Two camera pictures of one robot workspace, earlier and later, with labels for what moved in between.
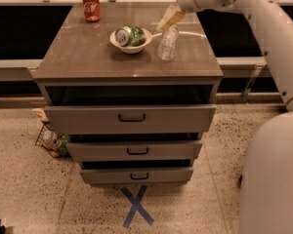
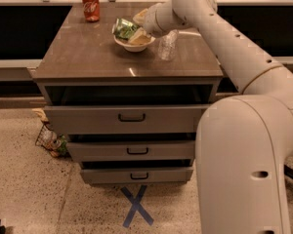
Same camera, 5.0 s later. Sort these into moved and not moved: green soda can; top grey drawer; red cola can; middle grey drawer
Moved: green soda can
Not moved: middle grey drawer; red cola can; top grey drawer
